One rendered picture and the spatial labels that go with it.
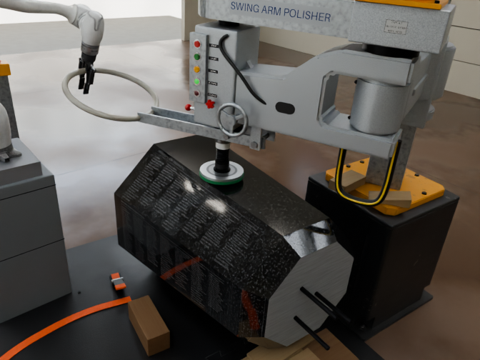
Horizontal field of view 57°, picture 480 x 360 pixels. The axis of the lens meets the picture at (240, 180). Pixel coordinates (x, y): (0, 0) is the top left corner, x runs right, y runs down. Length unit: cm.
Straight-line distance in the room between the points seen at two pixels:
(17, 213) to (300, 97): 150
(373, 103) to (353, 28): 27
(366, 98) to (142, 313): 158
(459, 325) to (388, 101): 170
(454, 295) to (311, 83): 194
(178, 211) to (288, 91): 81
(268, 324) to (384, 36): 118
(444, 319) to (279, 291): 142
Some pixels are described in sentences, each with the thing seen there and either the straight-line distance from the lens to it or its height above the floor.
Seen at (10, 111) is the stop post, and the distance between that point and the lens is 357.
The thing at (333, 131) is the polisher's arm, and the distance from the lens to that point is 173.
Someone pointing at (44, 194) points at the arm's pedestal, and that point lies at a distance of 245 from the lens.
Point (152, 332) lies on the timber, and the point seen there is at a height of 13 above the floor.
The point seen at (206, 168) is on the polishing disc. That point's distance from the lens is 213.
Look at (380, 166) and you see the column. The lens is 245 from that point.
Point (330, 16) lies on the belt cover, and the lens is 164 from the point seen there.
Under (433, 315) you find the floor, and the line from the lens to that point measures 299.
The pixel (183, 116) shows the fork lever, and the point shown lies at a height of 112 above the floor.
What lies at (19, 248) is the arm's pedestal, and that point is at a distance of 255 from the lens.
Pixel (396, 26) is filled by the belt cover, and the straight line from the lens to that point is 158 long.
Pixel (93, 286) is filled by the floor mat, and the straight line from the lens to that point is 286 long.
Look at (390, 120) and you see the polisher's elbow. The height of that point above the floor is 135.
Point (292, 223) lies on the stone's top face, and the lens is 185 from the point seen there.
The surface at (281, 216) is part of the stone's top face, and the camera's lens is 189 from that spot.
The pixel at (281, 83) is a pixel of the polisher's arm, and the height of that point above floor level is 142.
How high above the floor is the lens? 188
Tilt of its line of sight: 28 degrees down
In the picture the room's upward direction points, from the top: 4 degrees clockwise
